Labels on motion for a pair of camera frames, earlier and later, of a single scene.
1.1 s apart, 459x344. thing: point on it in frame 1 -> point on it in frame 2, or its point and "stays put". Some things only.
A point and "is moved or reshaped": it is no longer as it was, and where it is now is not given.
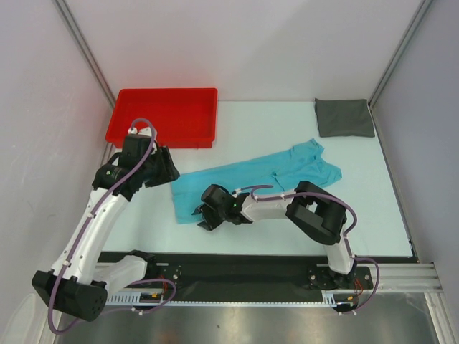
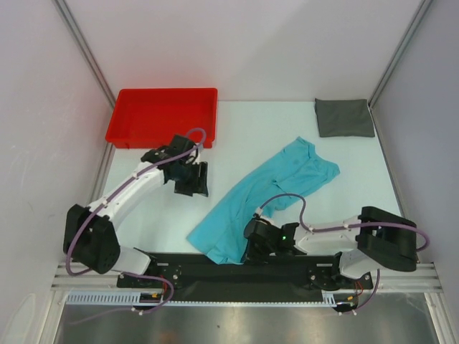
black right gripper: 207,212 -> 251,258
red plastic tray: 185,117 stays put
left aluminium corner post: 82,45 stays put
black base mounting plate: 229,271 stays put
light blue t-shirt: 305,162 is moved or reshaped
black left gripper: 168,172 -> 199,184
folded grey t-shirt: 343,117 stays put
